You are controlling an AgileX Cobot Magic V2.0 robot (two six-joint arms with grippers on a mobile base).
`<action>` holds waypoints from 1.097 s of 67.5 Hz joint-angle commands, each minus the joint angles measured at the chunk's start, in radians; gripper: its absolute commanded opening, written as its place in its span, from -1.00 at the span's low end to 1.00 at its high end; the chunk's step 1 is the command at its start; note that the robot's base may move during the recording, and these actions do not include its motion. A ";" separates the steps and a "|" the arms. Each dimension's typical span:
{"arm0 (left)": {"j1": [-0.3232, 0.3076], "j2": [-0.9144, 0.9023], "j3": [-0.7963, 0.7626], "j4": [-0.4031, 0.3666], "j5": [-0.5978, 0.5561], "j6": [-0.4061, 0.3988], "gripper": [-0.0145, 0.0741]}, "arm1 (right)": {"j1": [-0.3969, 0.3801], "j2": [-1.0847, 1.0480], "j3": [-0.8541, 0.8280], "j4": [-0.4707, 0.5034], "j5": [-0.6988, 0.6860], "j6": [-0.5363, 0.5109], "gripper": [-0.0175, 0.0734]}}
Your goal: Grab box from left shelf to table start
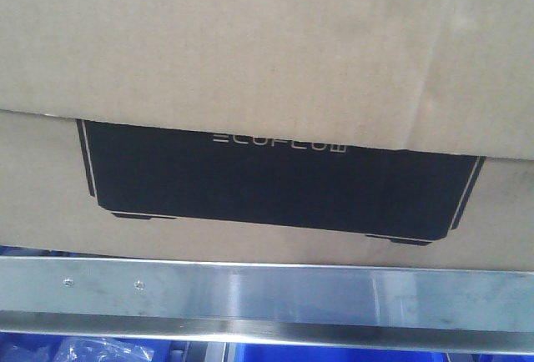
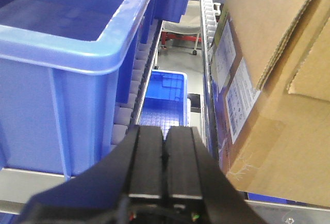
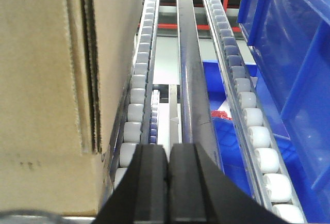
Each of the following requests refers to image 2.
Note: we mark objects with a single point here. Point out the blue bin on floor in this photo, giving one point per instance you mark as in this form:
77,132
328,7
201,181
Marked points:
165,102

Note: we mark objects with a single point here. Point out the large blue plastic bin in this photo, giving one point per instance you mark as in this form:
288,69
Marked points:
62,65

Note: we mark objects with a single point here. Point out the brown cardboard box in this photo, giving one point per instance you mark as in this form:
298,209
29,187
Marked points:
270,75

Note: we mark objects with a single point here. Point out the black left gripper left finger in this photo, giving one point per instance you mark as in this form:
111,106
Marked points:
133,168

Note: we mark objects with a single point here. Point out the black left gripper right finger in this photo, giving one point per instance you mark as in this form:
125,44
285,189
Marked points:
195,180

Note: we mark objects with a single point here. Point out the roller track rail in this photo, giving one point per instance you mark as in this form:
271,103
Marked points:
127,113
208,29

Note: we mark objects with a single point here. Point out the right roller track rail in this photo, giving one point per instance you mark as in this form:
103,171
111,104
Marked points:
208,29

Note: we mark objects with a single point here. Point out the left roller track rail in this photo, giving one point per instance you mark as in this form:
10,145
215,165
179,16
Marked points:
127,113

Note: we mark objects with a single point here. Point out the white stool with red frame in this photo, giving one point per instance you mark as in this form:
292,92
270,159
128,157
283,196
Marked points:
187,29

